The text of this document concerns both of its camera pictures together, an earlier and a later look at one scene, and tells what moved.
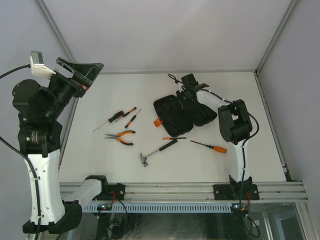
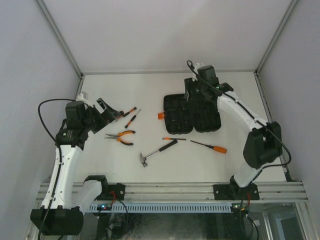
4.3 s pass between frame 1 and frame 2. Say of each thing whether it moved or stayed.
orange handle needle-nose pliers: stayed
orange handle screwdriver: stayed
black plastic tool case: moved
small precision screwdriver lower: stayed
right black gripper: moved
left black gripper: moved
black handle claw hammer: stayed
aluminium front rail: stayed
